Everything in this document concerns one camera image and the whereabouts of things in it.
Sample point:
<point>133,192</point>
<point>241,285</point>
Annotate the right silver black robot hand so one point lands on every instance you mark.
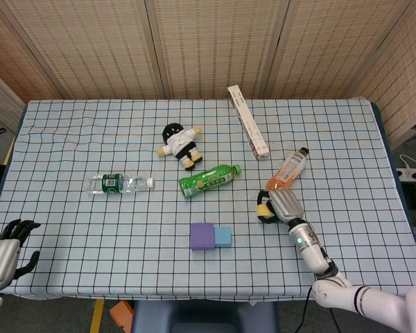
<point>286,204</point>

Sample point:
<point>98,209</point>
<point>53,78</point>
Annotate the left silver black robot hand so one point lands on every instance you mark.
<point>0,260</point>

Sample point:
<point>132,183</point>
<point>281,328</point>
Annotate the yellow foam cube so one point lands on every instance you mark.
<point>263,209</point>

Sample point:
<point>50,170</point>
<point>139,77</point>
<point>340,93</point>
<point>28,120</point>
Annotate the blue foam cube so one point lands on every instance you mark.
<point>223,237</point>

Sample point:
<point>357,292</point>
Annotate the purple foam cube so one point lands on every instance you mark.
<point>201,236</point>

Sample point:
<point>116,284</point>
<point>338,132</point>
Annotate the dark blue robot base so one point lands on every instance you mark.
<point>204,317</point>

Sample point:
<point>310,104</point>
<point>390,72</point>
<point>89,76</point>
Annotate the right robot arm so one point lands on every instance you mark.
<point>308,249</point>

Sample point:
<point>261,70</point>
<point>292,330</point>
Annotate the orange drink bottle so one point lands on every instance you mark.
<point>287,171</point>

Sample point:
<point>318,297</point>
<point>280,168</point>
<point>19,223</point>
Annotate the green tea bottle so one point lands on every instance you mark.
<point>204,182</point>

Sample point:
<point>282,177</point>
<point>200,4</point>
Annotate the long white red box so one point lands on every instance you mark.
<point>248,121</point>

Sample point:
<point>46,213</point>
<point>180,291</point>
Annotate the blue checkered tablecloth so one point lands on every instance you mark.
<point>90,243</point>

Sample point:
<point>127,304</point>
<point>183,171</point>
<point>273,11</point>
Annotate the yellow floor tape strip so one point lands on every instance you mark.
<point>96,317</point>

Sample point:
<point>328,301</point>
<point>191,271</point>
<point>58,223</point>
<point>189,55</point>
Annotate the black white plush doll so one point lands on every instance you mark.
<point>180,144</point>

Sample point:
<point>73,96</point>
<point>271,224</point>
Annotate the white power strip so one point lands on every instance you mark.
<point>407,174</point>

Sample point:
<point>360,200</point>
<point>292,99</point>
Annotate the orange block on floor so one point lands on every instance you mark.
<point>121,315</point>

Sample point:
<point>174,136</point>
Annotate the clear water bottle green label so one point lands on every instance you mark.
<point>111,184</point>

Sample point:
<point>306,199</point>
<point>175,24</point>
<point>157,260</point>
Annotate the pale woven screen panel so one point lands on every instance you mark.
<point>0,100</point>

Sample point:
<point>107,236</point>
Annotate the bamboo screen panel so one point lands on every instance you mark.
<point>333,45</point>
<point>215,41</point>
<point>14,41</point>
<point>90,45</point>
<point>409,86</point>

